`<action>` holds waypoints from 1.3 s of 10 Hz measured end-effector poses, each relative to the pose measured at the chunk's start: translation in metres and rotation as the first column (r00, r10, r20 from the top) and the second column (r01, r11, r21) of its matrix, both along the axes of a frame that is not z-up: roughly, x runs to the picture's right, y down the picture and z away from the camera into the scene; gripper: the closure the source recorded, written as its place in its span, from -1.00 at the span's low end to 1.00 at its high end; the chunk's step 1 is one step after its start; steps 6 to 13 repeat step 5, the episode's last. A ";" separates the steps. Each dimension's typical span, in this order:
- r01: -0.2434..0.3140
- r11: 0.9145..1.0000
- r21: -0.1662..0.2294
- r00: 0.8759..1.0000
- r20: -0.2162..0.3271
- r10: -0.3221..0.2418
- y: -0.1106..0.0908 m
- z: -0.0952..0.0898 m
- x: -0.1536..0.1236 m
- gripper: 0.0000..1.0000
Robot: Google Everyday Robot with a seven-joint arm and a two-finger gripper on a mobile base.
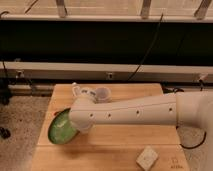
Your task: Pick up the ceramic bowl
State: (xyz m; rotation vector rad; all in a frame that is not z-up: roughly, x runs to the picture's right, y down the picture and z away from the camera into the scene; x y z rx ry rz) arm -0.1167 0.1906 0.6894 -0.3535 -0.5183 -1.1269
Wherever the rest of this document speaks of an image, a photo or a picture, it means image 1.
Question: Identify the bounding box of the black floor cable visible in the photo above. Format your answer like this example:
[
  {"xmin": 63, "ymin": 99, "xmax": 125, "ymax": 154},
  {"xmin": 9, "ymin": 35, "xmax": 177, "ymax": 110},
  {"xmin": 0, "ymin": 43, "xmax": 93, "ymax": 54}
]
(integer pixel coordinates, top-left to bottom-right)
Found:
[{"xmin": 179, "ymin": 125, "xmax": 208, "ymax": 150}]

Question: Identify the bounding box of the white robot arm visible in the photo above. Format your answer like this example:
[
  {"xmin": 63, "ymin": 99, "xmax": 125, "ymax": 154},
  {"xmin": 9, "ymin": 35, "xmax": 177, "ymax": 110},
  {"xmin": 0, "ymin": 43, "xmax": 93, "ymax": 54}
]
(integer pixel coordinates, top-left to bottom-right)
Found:
[{"xmin": 69, "ymin": 91, "xmax": 213, "ymax": 171}]

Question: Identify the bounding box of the metal frame rail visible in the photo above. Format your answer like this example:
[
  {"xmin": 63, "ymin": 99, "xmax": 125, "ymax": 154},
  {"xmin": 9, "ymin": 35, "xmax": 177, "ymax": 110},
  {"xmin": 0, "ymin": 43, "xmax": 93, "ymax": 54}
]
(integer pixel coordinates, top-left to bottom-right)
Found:
[{"xmin": 0, "ymin": 61, "xmax": 213, "ymax": 84}]

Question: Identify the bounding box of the beige sponge block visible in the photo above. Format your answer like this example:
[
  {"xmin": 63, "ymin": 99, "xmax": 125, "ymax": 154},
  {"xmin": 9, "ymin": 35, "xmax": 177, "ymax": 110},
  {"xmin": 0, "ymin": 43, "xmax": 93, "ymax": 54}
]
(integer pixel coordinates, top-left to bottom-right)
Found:
[{"xmin": 136, "ymin": 146, "xmax": 158, "ymax": 171}]

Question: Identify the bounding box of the green ceramic bowl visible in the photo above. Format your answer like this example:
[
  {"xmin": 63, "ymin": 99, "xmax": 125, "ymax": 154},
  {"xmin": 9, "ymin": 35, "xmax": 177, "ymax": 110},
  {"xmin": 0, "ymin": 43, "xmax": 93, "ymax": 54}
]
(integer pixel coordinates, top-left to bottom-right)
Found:
[{"xmin": 48, "ymin": 108, "xmax": 79, "ymax": 144}]

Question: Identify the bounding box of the white mug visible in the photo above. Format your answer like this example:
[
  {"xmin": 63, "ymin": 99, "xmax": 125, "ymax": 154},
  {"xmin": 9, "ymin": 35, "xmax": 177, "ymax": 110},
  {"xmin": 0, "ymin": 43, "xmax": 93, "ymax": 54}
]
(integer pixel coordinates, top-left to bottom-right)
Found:
[{"xmin": 72, "ymin": 82, "xmax": 97, "ymax": 102}]

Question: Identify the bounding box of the black hanging cable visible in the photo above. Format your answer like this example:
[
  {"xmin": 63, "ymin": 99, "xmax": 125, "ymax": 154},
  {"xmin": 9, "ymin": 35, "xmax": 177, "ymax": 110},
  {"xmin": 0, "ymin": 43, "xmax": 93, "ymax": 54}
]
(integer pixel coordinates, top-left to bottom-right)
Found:
[{"xmin": 126, "ymin": 12, "xmax": 165, "ymax": 82}]

